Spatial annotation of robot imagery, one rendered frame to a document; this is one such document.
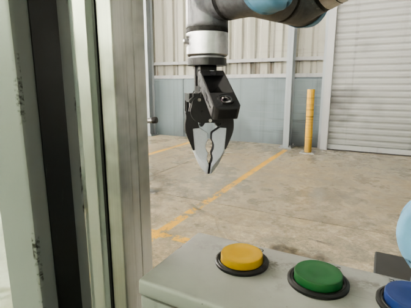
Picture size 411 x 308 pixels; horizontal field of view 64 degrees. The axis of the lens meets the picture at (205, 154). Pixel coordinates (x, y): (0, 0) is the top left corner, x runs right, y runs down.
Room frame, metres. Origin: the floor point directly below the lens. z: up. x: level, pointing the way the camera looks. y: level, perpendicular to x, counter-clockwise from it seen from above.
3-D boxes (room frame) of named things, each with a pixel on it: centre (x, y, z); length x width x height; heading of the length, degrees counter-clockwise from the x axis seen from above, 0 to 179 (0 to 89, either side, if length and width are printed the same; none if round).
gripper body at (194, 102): (0.63, 0.00, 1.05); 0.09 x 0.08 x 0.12; 11
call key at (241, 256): (0.29, -0.03, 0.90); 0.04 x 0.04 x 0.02
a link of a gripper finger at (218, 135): (0.63, -0.02, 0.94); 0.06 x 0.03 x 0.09; 11
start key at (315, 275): (0.26, -0.10, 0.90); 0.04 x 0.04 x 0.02
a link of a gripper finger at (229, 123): (0.61, -0.03, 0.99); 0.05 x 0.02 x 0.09; 101
